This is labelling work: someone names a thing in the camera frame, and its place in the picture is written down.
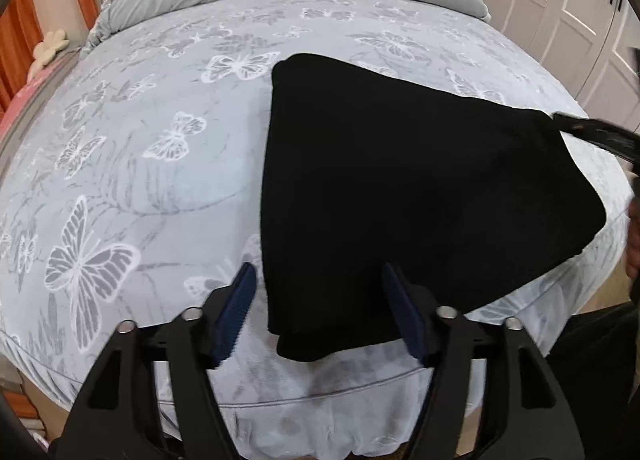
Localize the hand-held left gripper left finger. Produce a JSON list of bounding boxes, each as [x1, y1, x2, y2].
[[47, 262, 257, 460]]

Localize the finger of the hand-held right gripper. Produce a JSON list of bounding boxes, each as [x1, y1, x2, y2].
[[552, 111, 640, 168]]

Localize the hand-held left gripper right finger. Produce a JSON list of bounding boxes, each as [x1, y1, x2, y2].
[[381, 262, 586, 460]]

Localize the black pants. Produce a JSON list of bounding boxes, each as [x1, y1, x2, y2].
[[260, 54, 607, 364]]

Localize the person's right hand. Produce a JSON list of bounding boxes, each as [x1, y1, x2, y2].
[[625, 195, 640, 291]]

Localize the bed with butterfly sheet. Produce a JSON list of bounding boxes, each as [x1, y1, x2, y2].
[[0, 0, 633, 457]]

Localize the person's dark clothing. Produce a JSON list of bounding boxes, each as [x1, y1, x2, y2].
[[547, 302, 640, 460]]

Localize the pink blanket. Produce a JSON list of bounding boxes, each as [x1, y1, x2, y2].
[[0, 64, 57, 141]]

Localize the white flower cushion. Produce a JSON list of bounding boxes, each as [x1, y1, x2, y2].
[[32, 29, 71, 66]]

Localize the orange curtain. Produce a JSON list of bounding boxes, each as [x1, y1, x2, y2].
[[0, 0, 44, 111]]

